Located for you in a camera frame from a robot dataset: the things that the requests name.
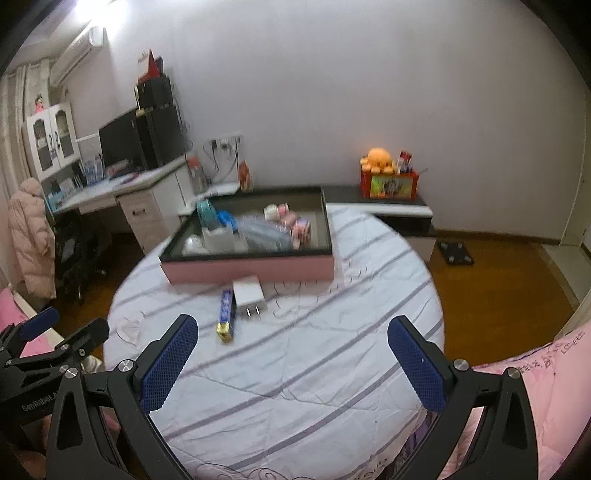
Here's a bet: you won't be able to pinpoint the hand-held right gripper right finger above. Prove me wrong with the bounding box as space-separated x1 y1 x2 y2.
385 315 541 480

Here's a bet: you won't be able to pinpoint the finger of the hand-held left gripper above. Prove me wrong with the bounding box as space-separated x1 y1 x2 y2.
7 317 110 370
0 305 61 358

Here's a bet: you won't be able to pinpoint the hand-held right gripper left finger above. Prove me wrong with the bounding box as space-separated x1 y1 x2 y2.
46 314 200 480

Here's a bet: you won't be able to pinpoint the pink box with black rim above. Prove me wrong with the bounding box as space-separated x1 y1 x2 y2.
159 186 334 285

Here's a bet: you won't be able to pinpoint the teal round container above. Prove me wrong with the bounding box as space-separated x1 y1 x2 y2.
196 199 218 230

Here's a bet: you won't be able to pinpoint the white pink building block figure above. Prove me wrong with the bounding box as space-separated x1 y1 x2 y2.
264 203 296 226

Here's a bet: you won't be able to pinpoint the pink bedding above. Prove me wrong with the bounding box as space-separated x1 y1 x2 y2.
0 288 65 358

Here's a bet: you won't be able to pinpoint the black office chair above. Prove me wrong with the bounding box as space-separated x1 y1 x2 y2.
53 212 114 305

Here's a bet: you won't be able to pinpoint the pink puffer jacket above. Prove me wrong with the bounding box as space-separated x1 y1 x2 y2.
7 179 57 301

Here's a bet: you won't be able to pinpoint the white charger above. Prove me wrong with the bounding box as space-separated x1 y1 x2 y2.
232 275 267 321

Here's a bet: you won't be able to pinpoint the black floor scale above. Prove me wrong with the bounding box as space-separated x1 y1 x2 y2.
436 240 475 266

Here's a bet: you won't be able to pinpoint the pink printed quilt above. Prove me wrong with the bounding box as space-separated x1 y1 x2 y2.
416 318 591 480

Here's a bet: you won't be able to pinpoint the white holder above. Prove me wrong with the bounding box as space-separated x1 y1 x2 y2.
202 224 247 252

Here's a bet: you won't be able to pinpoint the dark top nightstand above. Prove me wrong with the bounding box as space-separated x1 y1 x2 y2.
322 185 437 264

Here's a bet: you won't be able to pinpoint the blue white box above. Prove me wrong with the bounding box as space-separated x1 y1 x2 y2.
81 154 105 185

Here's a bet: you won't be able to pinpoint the white desk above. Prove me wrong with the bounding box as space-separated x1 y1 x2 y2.
48 154 204 257

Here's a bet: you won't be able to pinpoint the clear plastic bottle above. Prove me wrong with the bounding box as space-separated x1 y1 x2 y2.
238 217 294 250

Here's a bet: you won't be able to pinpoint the beige curtain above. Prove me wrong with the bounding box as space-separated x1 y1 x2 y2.
0 62 49 287

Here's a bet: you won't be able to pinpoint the white glass-door cabinet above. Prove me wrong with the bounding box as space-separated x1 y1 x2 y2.
23 102 81 181

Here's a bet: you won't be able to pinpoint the red printed box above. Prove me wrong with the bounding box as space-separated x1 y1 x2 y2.
361 170 419 200

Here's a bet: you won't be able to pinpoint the jar with orange lid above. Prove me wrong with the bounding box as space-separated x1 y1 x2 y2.
187 156 206 195

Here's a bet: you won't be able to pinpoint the black monitor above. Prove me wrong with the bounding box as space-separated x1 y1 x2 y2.
98 111 148 171

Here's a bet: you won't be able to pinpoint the small items in red box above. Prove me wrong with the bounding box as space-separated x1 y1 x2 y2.
397 150 428 176

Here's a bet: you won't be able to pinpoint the orange octopus plush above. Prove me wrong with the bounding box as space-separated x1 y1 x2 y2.
360 148 395 175

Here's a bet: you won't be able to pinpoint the black computer tower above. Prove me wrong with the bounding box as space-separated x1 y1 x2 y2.
136 104 185 169

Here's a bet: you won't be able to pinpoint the white air conditioner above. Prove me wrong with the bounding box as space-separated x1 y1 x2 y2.
48 27 105 86

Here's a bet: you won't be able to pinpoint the black power cable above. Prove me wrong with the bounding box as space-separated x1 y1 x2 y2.
203 141 240 183

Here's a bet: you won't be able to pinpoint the wall power outlet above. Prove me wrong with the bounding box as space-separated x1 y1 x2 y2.
210 134 244 151

